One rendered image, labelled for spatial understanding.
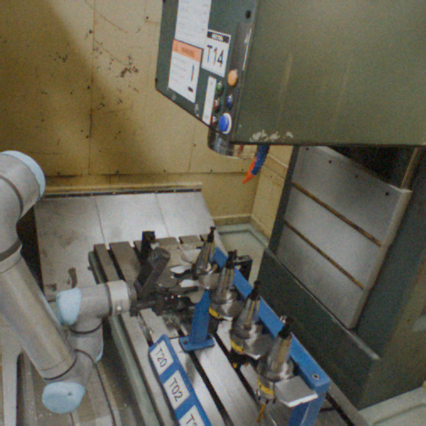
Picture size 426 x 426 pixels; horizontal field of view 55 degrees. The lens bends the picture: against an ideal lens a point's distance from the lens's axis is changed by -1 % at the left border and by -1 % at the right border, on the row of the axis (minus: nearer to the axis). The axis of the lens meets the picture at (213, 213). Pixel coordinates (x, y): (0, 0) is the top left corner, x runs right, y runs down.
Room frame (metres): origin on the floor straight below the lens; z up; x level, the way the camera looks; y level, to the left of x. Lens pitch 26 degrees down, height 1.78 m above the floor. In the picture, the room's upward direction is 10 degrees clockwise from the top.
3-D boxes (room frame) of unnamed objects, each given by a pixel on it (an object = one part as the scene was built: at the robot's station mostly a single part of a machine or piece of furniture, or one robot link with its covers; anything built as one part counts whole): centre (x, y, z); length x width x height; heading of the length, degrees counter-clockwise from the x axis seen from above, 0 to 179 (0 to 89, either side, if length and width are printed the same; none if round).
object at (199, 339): (0.94, -0.02, 1.05); 0.10 x 0.05 x 0.30; 120
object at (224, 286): (0.77, -0.05, 1.26); 0.04 x 0.04 x 0.07
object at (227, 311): (0.72, -0.08, 1.21); 0.07 x 0.05 x 0.01; 120
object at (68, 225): (1.68, 0.31, 0.75); 0.89 x 0.67 x 0.26; 120
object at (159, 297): (0.80, 0.11, 1.16); 0.12 x 0.08 x 0.09; 120
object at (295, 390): (0.53, -0.19, 1.21); 0.07 x 0.05 x 0.01; 120
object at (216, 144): (1.11, -0.03, 1.51); 0.16 x 0.16 x 0.12
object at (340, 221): (1.33, -0.41, 1.16); 0.48 x 0.05 x 0.51; 30
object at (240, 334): (0.68, -0.11, 1.21); 0.06 x 0.06 x 0.03
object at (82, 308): (0.72, 0.25, 1.16); 0.11 x 0.08 x 0.09; 120
